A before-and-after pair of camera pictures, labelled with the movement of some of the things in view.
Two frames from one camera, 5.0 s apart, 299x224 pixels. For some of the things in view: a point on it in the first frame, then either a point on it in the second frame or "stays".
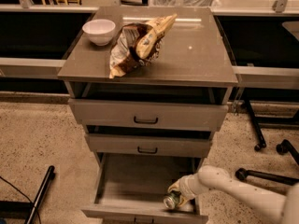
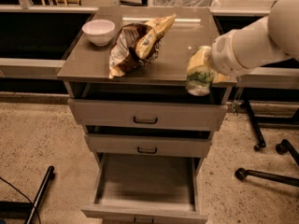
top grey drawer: (150, 114) stays
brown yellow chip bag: (137, 44) stays
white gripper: (188, 186) to (222, 54)
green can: (170, 202) to (199, 80)
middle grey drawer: (150, 145) stays
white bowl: (99, 30) stays
